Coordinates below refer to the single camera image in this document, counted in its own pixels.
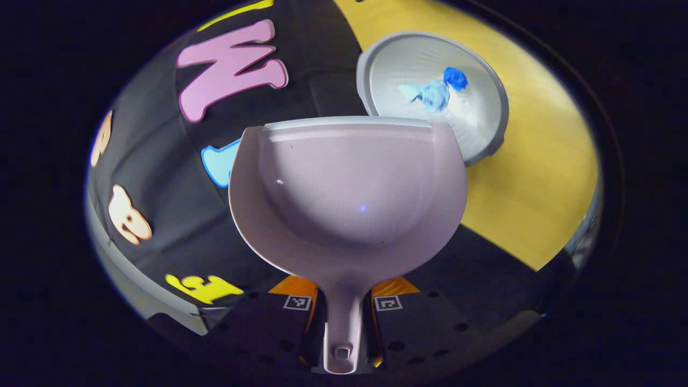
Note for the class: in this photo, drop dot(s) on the light blue paper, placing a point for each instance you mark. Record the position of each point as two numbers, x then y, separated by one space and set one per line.
432 97

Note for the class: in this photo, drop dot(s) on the dark blue paper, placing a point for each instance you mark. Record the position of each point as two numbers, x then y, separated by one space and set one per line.
456 78

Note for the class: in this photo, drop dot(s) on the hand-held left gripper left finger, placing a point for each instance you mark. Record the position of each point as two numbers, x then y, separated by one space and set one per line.
252 328

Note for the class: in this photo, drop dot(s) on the lavender dustpan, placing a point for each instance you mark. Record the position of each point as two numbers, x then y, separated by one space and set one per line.
349 188

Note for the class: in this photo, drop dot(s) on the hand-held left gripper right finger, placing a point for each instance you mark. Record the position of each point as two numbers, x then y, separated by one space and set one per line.
424 328

